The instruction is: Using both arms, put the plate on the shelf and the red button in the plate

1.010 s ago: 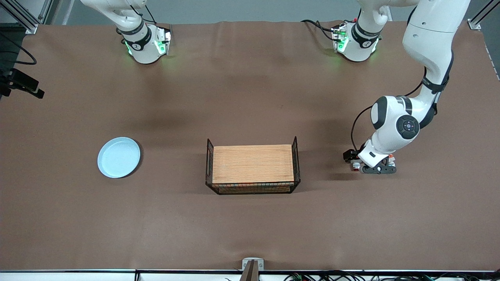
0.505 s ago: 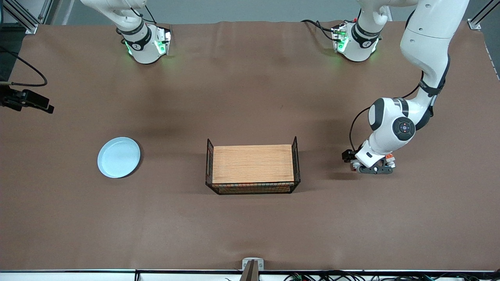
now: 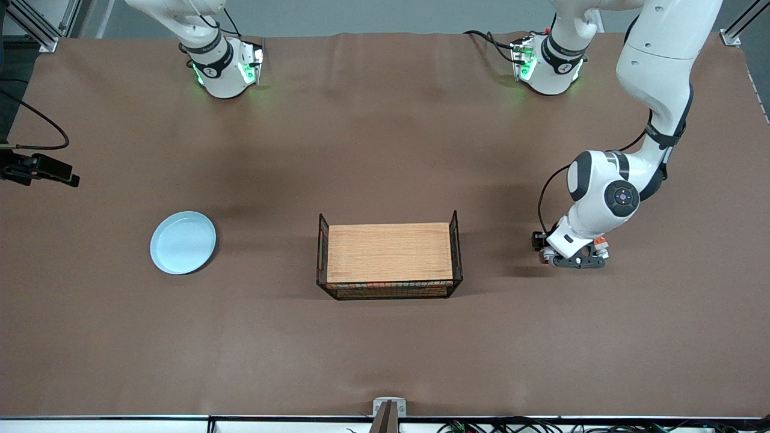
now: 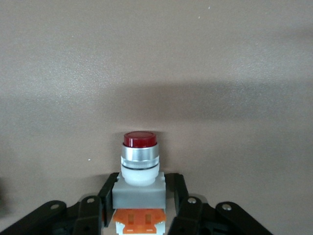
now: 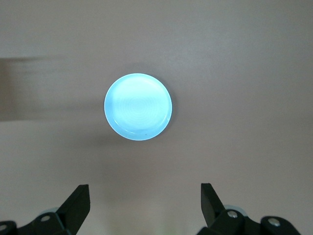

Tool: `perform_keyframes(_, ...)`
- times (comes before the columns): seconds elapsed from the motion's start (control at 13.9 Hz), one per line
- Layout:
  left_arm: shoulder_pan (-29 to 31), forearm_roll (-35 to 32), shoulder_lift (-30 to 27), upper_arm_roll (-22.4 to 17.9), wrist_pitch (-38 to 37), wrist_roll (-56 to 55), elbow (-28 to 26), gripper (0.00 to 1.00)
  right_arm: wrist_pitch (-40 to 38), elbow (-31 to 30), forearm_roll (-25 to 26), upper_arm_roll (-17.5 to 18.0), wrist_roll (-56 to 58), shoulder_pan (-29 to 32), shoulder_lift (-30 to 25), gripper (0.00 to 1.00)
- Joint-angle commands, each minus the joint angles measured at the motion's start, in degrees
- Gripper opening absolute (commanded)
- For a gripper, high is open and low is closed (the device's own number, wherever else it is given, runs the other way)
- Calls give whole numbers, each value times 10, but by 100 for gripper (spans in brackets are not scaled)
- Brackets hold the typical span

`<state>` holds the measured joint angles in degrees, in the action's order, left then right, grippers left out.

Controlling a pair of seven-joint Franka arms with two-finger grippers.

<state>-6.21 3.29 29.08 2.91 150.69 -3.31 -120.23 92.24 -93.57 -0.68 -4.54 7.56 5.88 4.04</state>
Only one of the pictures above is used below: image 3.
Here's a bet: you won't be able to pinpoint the light blue round plate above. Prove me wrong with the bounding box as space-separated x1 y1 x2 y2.
150 210 217 275

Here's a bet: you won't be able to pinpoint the wooden board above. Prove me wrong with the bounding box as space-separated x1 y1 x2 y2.
327 223 454 283

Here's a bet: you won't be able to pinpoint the brown table cover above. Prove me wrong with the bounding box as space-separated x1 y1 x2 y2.
0 31 770 419

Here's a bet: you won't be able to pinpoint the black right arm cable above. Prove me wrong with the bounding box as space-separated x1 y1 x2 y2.
0 89 70 151

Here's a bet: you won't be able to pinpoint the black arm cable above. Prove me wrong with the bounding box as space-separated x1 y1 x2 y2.
537 131 649 236
0 89 70 151

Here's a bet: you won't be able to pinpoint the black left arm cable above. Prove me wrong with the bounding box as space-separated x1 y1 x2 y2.
537 131 649 236

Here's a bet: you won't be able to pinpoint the aluminium frame post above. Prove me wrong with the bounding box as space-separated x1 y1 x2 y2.
0 0 61 54
720 0 770 46

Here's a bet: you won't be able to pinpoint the black wire basket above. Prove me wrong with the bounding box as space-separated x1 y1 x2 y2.
316 210 464 301

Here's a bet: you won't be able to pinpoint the black cable bundle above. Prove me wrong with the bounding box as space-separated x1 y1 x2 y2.
436 417 770 433

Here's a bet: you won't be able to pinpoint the black base cable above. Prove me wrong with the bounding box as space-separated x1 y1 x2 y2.
463 30 518 64

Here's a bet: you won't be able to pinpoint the white table edge rail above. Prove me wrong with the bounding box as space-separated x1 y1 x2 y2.
0 415 770 433

